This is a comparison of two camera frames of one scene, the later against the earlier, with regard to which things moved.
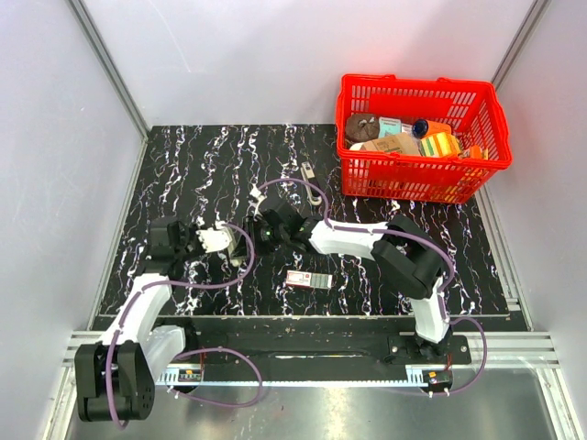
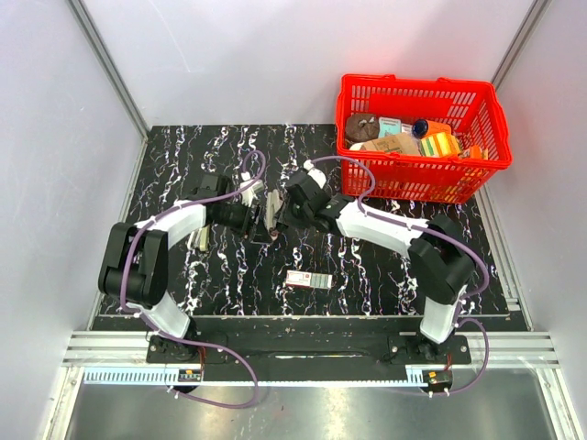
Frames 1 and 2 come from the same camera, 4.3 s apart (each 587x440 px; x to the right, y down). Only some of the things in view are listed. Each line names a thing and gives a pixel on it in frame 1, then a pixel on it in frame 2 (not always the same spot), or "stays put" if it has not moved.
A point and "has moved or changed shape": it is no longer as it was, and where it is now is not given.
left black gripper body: (191, 246) -> (238, 216)
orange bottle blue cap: (424, 127) stays put
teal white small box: (388, 126) stays put
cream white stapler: (235, 260) has moved or changed shape
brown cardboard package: (403, 144) stays put
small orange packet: (475, 151) stays put
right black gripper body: (265, 237) -> (302, 213)
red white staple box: (309, 279) stays put
